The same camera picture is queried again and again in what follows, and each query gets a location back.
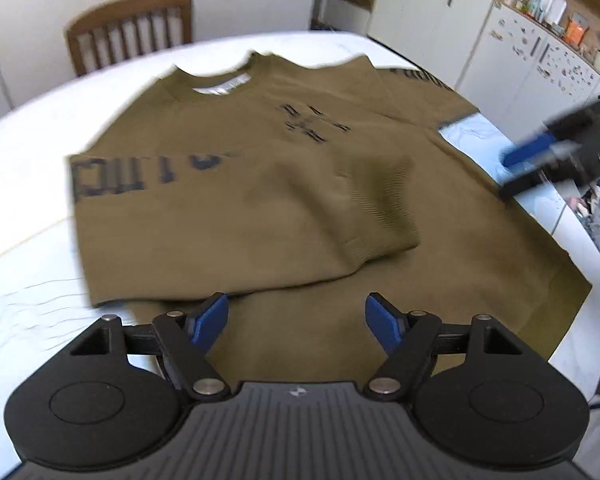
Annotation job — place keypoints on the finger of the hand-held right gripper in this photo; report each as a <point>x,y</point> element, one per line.
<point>522,154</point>

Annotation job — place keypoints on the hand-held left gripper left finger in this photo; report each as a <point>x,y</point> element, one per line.
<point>211,316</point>

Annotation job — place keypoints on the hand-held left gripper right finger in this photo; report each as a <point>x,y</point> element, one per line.
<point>381,321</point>

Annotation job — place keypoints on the olive green sweater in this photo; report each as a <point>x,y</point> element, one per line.
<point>300,200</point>

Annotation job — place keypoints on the white cabinet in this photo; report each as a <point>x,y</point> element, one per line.
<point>480,35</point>

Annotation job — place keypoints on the wooden chair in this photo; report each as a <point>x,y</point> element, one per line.
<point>130,30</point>

